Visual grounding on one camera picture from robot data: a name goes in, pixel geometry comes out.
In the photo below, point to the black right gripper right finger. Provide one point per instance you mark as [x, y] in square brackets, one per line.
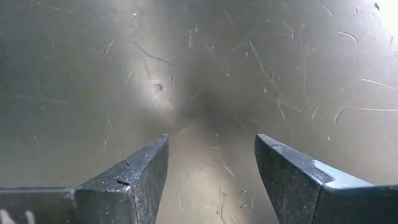
[311, 202]

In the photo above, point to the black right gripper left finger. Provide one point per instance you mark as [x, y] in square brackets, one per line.
[124, 193]

